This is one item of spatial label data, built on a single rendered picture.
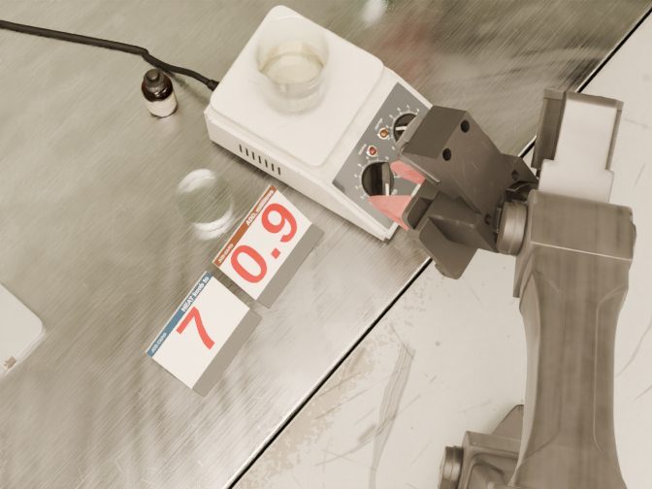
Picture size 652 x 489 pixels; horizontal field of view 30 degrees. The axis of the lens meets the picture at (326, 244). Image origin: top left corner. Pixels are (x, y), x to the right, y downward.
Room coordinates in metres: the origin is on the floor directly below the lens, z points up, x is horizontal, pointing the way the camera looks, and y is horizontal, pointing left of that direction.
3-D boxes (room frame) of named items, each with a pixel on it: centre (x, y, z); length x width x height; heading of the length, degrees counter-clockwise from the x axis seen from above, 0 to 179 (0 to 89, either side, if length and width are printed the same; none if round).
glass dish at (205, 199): (0.36, 0.11, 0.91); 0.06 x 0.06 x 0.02
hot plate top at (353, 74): (0.44, 0.03, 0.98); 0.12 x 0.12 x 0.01; 59
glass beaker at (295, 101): (0.44, 0.03, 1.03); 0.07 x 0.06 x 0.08; 109
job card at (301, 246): (0.31, 0.05, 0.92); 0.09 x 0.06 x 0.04; 146
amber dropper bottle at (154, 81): (0.46, 0.16, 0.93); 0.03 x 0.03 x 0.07
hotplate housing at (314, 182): (0.43, 0.01, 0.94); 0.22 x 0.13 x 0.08; 59
